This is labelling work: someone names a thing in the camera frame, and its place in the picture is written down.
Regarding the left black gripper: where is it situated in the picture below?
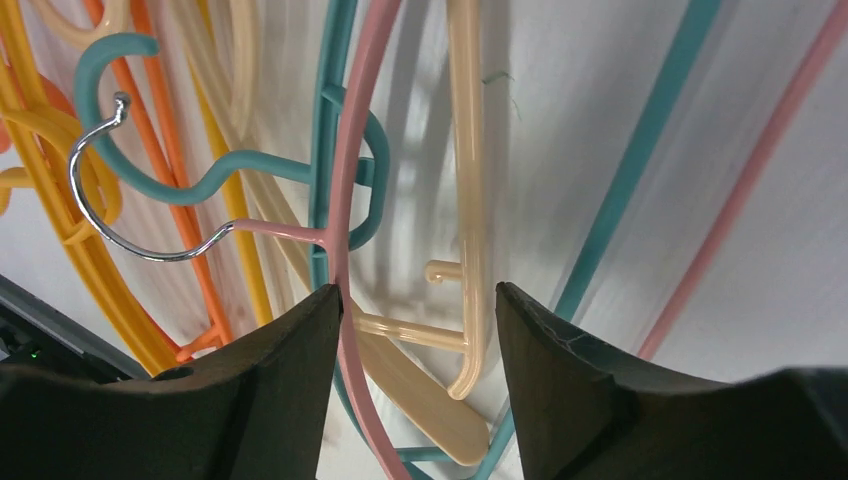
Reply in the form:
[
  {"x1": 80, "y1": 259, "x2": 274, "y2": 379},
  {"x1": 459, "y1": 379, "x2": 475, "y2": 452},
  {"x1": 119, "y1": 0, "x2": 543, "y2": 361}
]
[{"x1": 1, "y1": 277, "x2": 149, "y2": 383}]

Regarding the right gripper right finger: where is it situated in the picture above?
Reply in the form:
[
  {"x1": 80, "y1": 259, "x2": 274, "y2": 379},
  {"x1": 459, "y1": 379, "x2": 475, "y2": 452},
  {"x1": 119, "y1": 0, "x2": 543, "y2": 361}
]
[{"x1": 496, "y1": 282, "x2": 847, "y2": 479}]

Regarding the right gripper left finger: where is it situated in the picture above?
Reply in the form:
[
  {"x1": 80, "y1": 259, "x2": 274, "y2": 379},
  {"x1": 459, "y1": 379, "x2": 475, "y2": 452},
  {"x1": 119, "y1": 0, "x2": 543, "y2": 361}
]
[{"x1": 1, "y1": 285, "x2": 341, "y2": 479}]

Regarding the pink wire hanger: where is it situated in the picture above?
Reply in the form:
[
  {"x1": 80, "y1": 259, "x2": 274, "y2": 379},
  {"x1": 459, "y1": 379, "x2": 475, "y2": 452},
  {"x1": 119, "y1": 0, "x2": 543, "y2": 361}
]
[{"x1": 68, "y1": 1, "x2": 847, "y2": 479}]

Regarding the teal wire hanger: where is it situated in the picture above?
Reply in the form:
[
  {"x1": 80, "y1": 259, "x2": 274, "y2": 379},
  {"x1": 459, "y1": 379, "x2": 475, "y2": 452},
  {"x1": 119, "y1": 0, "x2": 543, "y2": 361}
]
[{"x1": 69, "y1": 1, "x2": 720, "y2": 479}]

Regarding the cream plastic hanger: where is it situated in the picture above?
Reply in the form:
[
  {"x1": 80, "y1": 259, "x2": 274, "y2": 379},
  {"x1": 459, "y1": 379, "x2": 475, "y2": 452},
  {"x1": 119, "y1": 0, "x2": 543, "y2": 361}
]
[{"x1": 26, "y1": 0, "x2": 492, "y2": 467}]

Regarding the amber plastic hanger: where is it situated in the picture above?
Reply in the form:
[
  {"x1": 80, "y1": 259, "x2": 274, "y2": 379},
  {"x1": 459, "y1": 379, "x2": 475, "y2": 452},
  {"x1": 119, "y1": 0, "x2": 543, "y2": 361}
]
[{"x1": 1, "y1": 1, "x2": 273, "y2": 374}]

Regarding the orange plastic hanger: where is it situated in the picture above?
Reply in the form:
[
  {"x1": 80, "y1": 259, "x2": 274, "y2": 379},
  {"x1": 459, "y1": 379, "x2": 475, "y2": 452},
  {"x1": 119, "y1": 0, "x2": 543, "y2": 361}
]
[{"x1": 1, "y1": 1, "x2": 232, "y2": 363}]

